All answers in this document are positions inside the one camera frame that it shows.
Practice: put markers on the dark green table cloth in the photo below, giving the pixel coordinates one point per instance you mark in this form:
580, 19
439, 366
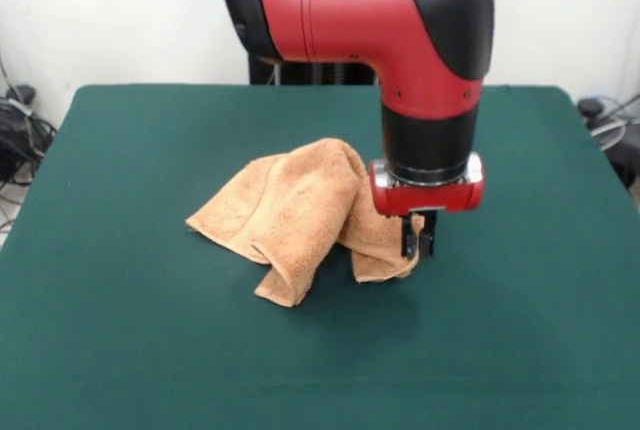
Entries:
125, 300

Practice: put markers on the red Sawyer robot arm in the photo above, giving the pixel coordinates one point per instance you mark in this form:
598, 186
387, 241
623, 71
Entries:
400, 25

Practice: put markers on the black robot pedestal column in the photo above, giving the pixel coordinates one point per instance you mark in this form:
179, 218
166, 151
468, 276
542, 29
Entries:
320, 74

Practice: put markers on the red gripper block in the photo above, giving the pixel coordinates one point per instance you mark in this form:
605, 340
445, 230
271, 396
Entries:
430, 197

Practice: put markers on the tan terry towel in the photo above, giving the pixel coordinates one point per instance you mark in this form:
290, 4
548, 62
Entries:
300, 210

